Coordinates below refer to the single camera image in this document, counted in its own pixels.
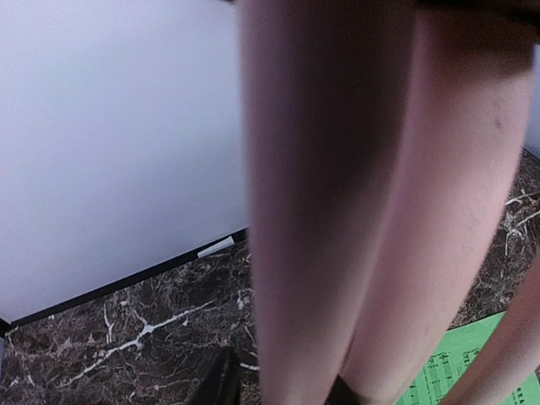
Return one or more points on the green sheet music page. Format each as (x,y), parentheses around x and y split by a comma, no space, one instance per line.
(483,362)

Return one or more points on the pink perforated music stand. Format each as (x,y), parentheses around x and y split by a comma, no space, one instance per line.
(382,140)

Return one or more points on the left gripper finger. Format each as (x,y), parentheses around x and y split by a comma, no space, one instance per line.
(222,383)

